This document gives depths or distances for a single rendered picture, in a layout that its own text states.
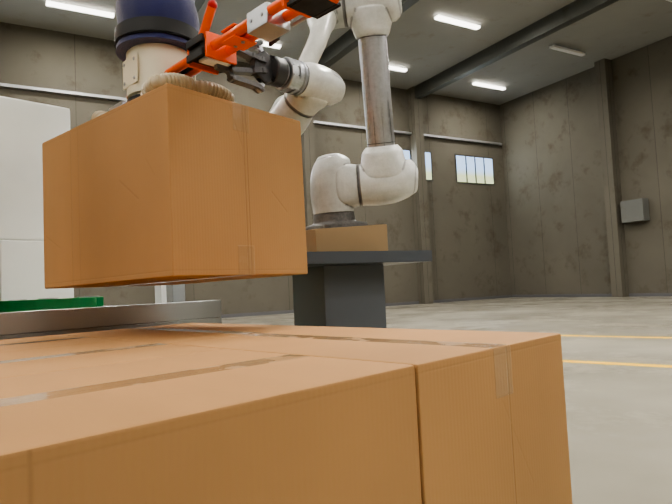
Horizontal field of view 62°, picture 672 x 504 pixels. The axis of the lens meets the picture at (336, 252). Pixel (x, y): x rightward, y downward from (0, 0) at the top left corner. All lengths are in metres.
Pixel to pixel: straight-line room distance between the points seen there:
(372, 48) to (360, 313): 0.92
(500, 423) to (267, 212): 0.76
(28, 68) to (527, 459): 13.21
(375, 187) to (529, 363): 1.21
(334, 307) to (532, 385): 1.11
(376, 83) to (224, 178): 0.90
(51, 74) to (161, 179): 12.47
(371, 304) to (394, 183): 0.44
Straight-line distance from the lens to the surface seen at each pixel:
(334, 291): 1.93
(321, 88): 1.57
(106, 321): 1.80
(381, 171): 2.00
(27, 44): 13.85
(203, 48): 1.38
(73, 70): 13.74
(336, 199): 2.01
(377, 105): 2.03
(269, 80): 1.50
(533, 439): 0.94
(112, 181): 1.39
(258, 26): 1.25
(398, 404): 0.66
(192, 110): 1.27
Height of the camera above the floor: 0.64
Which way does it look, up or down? 3 degrees up
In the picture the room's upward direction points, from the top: 3 degrees counter-clockwise
